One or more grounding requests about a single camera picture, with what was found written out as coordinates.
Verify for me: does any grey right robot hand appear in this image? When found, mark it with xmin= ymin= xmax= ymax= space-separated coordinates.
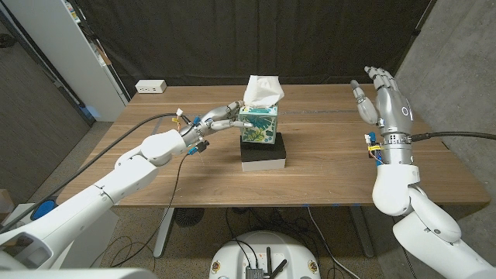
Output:
xmin=350 ymin=65 xmax=415 ymax=166

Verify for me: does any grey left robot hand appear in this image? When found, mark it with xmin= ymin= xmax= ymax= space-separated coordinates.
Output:
xmin=179 ymin=99 xmax=254 ymax=148

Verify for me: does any teal floral tissue box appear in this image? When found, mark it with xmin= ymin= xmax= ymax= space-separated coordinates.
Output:
xmin=238 ymin=103 xmax=279 ymax=145

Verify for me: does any white tissue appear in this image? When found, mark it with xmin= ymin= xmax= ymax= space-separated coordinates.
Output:
xmin=243 ymin=74 xmax=285 ymax=109

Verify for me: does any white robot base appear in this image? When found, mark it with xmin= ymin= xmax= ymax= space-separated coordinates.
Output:
xmin=208 ymin=230 xmax=322 ymax=279

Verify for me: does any black and white box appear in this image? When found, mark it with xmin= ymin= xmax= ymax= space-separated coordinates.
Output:
xmin=239 ymin=133 xmax=288 ymax=173

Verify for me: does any white power strip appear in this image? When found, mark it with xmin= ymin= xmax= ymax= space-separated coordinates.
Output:
xmin=134 ymin=79 xmax=168 ymax=95

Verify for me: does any black curtain backdrop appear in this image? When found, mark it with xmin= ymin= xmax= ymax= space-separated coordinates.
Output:
xmin=73 ymin=0 xmax=433 ymax=98

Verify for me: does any black round floor fan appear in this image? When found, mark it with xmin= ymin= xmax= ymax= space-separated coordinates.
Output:
xmin=173 ymin=207 xmax=205 ymax=228

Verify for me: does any white table leg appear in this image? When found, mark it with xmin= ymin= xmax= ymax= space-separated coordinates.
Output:
xmin=153 ymin=207 xmax=175 ymax=260

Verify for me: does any grey table leg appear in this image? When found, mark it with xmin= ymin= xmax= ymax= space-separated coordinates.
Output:
xmin=350 ymin=205 xmax=376 ymax=259

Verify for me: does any white cabinet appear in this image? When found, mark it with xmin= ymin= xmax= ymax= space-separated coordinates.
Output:
xmin=2 ymin=0 xmax=131 ymax=122

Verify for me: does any blue foot pedal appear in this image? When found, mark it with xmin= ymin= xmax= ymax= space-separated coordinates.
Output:
xmin=29 ymin=197 xmax=58 ymax=221

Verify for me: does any white robot head edge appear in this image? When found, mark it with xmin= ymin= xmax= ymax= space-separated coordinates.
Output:
xmin=0 ymin=267 xmax=158 ymax=279

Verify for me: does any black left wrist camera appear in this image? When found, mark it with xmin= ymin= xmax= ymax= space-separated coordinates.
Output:
xmin=188 ymin=139 xmax=210 ymax=156

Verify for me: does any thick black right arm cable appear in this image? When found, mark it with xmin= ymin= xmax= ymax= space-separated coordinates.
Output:
xmin=410 ymin=131 xmax=496 ymax=141

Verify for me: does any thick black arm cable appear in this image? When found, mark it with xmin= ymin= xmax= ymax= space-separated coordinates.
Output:
xmin=410 ymin=131 xmax=496 ymax=141
xmin=0 ymin=112 xmax=193 ymax=233

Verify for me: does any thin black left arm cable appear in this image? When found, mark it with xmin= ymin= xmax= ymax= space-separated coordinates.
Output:
xmin=110 ymin=153 xmax=193 ymax=268

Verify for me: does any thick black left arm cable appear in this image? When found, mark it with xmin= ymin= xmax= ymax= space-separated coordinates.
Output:
xmin=0 ymin=112 xmax=193 ymax=233

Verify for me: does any white floor cable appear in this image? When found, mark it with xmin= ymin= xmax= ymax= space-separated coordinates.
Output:
xmin=305 ymin=205 xmax=361 ymax=279

